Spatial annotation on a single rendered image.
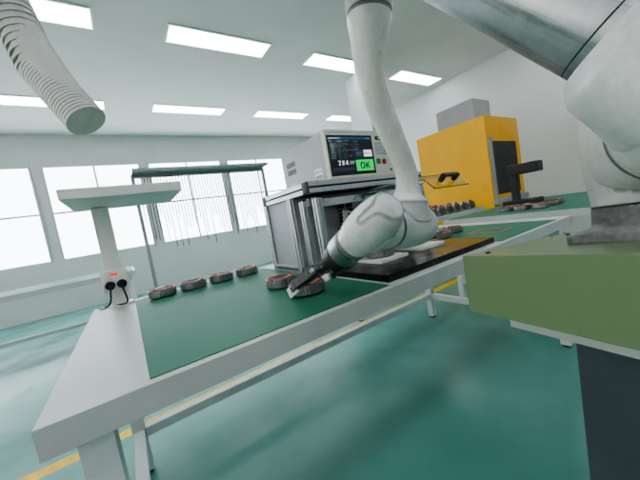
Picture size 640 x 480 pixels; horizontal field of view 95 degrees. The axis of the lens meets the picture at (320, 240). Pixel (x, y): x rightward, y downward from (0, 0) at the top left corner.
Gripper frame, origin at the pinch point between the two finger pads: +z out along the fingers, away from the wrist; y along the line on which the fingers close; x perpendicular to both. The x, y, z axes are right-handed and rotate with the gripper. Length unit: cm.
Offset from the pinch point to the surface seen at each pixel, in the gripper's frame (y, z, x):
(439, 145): 404, 81, 160
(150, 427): -41, 95, -11
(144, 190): -29, 22, 60
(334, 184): 30.5, -6.2, 33.8
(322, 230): 19.5, 2.1, 18.7
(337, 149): 37, -12, 47
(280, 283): -0.7, 12.4, 7.3
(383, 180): 58, -9, 32
